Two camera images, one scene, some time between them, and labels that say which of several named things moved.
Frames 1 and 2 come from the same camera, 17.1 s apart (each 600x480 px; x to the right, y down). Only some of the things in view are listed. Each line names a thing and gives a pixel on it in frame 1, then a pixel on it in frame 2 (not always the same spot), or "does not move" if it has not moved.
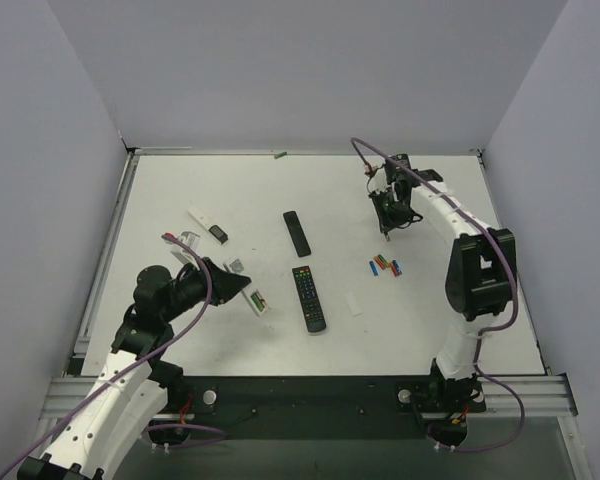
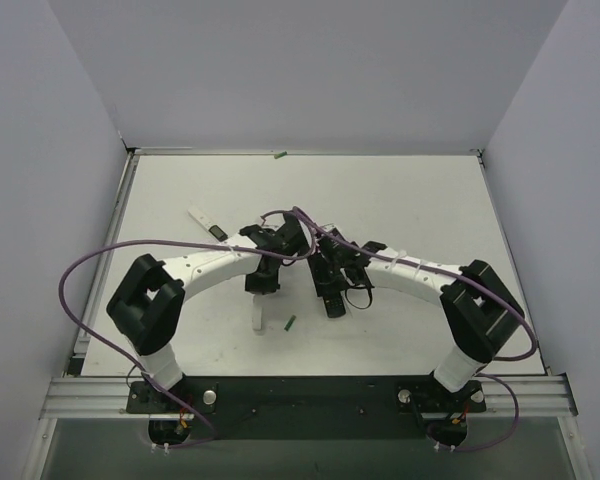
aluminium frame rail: [543, 396] does not move
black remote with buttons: [310, 298] to [334, 305]
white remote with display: [215, 232] does not move
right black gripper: [389, 215] to [325, 282]
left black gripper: [215, 281] to [262, 282]
